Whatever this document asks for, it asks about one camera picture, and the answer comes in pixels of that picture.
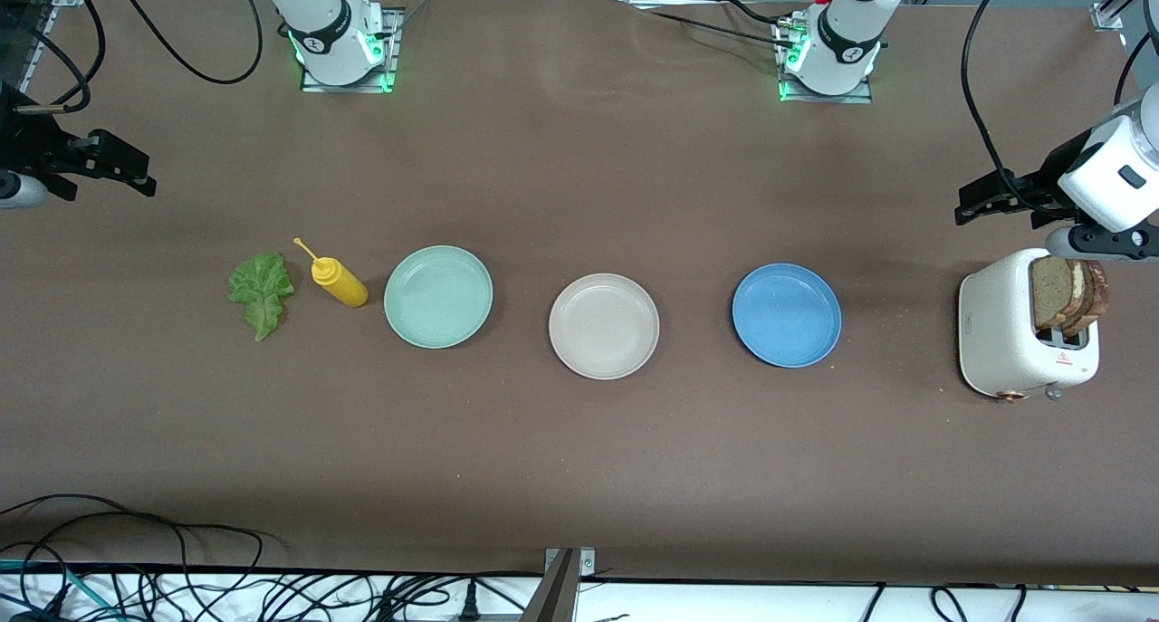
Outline short black base cable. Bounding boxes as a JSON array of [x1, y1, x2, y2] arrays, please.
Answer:
[[706, 0, 789, 27]]

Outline grey metal beam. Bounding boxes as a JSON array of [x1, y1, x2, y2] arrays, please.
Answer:
[[521, 550, 580, 622]]

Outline brown bread slice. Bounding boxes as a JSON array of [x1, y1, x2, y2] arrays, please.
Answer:
[[1030, 254, 1087, 330], [1064, 258, 1110, 338]]

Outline blue plate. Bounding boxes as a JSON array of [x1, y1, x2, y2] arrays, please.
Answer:
[[732, 262, 843, 369]]

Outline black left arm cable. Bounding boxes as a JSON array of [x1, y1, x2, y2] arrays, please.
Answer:
[[962, 0, 1159, 215]]

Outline teal floor cable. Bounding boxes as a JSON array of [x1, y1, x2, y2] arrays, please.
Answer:
[[0, 559, 123, 621]]

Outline beige plate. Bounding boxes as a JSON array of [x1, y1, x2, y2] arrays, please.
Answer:
[[548, 273, 661, 381]]

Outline mint green plate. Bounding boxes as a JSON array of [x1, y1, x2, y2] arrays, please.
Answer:
[[383, 244, 494, 349]]

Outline yellow mustard squeeze bottle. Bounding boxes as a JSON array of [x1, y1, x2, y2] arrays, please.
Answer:
[[292, 237, 370, 309]]

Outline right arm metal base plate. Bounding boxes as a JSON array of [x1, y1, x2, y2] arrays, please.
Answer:
[[301, 8, 401, 94]]

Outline black floor cable loop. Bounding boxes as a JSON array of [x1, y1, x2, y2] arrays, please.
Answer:
[[0, 493, 265, 622]]

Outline aluminium frame post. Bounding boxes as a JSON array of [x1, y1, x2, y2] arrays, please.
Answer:
[[1091, 0, 1159, 33]]

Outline long black base cable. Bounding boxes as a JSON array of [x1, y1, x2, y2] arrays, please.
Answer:
[[647, 11, 798, 51]]

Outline white toaster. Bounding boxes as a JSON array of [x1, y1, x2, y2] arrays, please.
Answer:
[[958, 247, 1101, 404]]

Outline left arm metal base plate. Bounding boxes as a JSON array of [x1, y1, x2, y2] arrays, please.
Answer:
[[777, 20, 875, 105]]

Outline green lettuce leaf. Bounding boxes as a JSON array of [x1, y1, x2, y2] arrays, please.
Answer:
[[227, 252, 296, 342]]

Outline metal corner bracket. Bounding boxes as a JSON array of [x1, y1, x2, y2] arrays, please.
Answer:
[[543, 547, 597, 578]]

